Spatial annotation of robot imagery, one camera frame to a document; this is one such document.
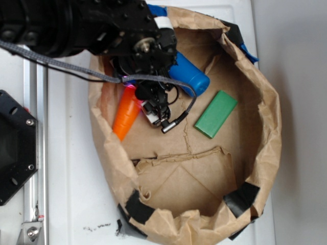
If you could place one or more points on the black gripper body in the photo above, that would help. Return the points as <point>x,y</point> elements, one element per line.
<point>133,39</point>

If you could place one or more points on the orange toy carrot green stem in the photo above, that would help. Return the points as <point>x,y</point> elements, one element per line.
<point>128,110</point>

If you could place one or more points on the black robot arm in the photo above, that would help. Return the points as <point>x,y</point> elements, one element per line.
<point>48,30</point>

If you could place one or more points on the blue painter tape strip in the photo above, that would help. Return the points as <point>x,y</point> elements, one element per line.
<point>234,33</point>

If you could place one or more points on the blue toy bottle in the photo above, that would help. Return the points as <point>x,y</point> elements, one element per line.
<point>185,71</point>

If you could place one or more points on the green rectangular block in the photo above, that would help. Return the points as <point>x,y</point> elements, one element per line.
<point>215,115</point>

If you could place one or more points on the brown paper bag basket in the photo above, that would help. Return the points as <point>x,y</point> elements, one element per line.
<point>182,187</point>

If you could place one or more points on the black octagonal mount plate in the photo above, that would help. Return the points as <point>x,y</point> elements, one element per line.
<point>18,147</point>

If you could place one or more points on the aluminium extrusion rail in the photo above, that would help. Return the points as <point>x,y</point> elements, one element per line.
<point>36,188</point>

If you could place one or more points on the metal corner bracket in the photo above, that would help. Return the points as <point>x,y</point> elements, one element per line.
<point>31,233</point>

